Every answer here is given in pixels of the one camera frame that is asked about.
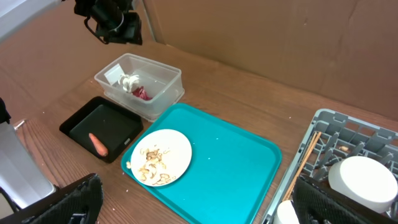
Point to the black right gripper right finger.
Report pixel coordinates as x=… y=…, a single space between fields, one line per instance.
x=316 y=203

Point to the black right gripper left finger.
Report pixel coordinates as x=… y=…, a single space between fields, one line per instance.
x=78 y=203

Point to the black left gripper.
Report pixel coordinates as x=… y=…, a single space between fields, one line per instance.
x=110 y=21

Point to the white cup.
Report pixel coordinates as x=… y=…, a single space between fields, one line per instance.
x=285 y=214

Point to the white bowl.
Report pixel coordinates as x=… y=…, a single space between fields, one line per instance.
x=365 y=181

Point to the orange carrot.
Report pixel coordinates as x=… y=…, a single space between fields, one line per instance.
x=98 y=145

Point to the white tissue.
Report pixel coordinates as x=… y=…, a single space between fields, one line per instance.
x=129 y=82

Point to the red snack wrapper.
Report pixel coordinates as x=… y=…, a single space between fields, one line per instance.
x=141 y=93

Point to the large white plate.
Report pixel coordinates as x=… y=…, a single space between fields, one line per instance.
x=161 y=157

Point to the grey dish rack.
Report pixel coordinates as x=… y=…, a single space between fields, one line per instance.
x=330 y=138

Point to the clear plastic bin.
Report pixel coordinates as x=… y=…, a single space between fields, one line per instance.
x=144 y=86

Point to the black bin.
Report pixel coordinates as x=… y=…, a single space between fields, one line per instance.
x=114 y=126

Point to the teal plastic tray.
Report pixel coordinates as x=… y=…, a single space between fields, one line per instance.
x=230 y=172

